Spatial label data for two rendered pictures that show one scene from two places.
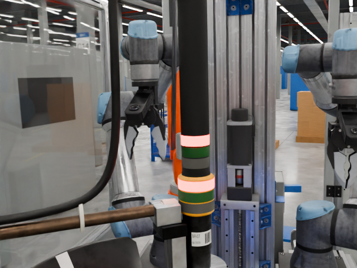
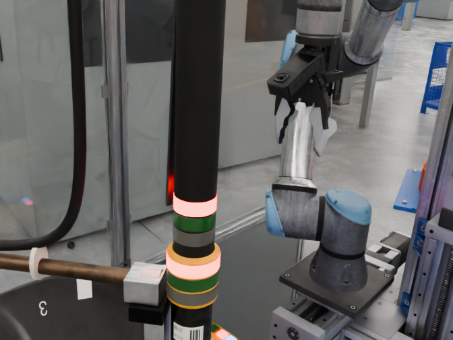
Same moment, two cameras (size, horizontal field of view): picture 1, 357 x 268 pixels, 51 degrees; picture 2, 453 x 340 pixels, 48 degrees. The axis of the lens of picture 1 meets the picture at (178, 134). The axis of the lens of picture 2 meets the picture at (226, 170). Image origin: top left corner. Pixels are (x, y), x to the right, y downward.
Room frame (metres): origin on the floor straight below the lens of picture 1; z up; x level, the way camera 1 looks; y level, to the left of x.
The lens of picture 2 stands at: (0.13, -0.20, 1.79)
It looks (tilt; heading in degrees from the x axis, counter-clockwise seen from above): 22 degrees down; 27
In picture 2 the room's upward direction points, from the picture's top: 3 degrees clockwise
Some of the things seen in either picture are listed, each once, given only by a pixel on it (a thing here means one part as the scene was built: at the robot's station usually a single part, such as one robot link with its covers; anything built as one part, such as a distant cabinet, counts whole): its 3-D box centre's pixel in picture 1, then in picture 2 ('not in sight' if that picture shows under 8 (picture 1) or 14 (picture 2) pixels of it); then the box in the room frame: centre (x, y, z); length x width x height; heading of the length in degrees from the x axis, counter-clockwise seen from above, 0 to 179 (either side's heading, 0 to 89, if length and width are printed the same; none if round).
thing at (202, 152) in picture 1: (195, 150); (194, 215); (0.44, -0.02, 1.60); 0.03 x 0.03 x 0.01
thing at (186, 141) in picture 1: (195, 139); (195, 200); (0.44, -0.02, 1.62); 0.03 x 0.03 x 0.01
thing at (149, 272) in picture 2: (169, 207); (152, 280); (0.42, 0.01, 1.54); 0.02 x 0.02 x 0.02; 20
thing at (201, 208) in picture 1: (196, 202); (192, 284); (0.44, -0.02, 1.54); 0.04 x 0.04 x 0.01
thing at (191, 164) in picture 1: (195, 160); (194, 229); (0.44, -0.02, 1.59); 0.03 x 0.03 x 0.01
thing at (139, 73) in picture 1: (143, 73); (316, 23); (1.01, 0.09, 1.70); 0.08 x 0.08 x 0.05
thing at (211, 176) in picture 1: (196, 192); (193, 270); (0.44, -0.02, 1.55); 0.04 x 0.04 x 0.05
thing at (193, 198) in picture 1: (196, 192); (193, 270); (0.44, -0.02, 1.55); 0.04 x 0.04 x 0.01
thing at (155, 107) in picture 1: (146, 103); (314, 69); (1.02, 0.08, 1.62); 0.09 x 0.08 x 0.12; 165
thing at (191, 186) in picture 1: (196, 181); (193, 257); (0.44, -0.02, 1.57); 0.04 x 0.04 x 0.01
